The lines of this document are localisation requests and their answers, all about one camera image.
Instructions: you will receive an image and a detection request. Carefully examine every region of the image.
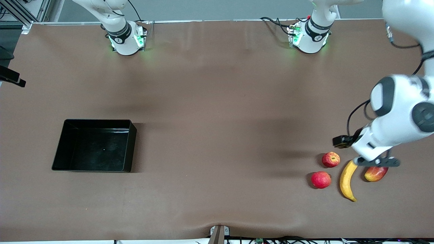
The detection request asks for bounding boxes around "aluminium table edge rail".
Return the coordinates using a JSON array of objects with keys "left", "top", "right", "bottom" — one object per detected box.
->
[{"left": 22, "top": 18, "right": 385, "bottom": 34}]

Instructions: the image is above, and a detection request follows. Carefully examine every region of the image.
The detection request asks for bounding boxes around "black base power cable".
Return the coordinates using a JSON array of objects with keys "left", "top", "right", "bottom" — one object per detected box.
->
[
  {"left": 260, "top": 16, "right": 293, "bottom": 34},
  {"left": 126, "top": 0, "right": 143, "bottom": 23}
]

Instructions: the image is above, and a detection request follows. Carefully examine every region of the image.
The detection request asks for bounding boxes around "aluminium frame profile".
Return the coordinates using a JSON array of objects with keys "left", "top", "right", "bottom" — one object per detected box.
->
[{"left": 0, "top": 0, "right": 51, "bottom": 29}]

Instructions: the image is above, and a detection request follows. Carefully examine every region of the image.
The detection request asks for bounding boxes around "black plastic box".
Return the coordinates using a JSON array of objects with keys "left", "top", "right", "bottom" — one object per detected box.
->
[{"left": 52, "top": 119, "right": 137, "bottom": 173}]

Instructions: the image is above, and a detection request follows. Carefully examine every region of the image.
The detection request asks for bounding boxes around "round red apple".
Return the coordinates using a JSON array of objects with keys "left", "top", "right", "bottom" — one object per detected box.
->
[{"left": 311, "top": 171, "right": 332, "bottom": 189}]

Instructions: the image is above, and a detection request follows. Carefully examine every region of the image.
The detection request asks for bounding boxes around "red yellow apple with sticker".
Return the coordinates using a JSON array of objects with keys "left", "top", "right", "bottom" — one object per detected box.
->
[{"left": 321, "top": 151, "right": 341, "bottom": 168}]

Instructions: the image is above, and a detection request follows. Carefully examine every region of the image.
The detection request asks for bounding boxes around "red yellow mango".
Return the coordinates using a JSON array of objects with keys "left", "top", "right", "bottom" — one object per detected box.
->
[{"left": 364, "top": 165, "right": 389, "bottom": 182}]

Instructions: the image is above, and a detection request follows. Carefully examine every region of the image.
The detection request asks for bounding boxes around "brown table mat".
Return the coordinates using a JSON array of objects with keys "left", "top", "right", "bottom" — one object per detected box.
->
[{"left": 0, "top": 19, "right": 434, "bottom": 242}]

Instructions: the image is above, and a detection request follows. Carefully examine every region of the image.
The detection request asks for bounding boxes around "metal table clamp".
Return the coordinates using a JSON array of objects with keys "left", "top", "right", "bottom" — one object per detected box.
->
[{"left": 210, "top": 224, "right": 230, "bottom": 244}]

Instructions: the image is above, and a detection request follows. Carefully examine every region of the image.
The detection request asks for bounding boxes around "yellow banana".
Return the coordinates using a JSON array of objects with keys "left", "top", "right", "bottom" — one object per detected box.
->
[{"left": 339, "top": 160, "right": 359, "bottom": 202}]

